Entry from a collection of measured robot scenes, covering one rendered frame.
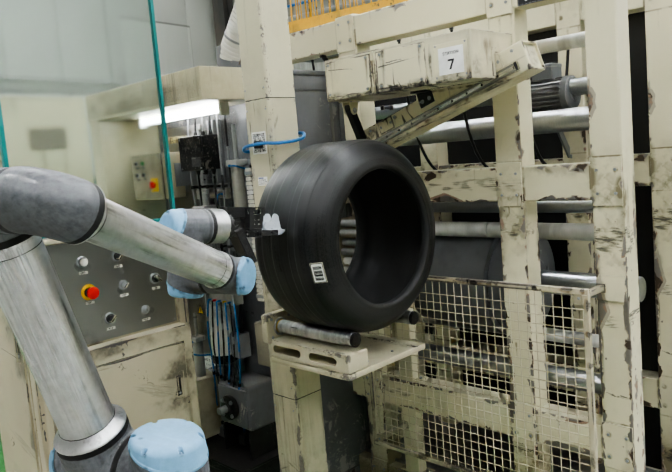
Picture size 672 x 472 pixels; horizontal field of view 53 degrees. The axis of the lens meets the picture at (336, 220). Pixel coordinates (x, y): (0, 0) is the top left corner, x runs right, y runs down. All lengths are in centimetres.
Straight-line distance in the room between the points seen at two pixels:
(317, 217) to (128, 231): 70
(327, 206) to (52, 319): 83
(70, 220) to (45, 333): 26
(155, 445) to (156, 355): 102
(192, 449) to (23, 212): 55
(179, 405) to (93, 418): 105
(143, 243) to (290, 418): 126
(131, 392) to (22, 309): 109
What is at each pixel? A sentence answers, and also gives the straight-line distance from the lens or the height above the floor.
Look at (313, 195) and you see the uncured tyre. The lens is 187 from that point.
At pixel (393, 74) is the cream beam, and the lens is 221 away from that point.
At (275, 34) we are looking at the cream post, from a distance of 232.
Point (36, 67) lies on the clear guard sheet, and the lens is 225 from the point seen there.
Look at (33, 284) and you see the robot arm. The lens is 132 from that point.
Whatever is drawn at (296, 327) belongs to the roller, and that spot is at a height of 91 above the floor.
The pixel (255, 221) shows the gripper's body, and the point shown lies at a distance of 181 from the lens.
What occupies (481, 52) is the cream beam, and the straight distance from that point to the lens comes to 209.
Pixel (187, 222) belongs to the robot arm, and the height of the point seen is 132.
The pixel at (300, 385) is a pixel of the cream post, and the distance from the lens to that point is 239.
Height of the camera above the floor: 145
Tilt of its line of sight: 6 degrees down
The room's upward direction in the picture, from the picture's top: 5 degrees counter-clockwise
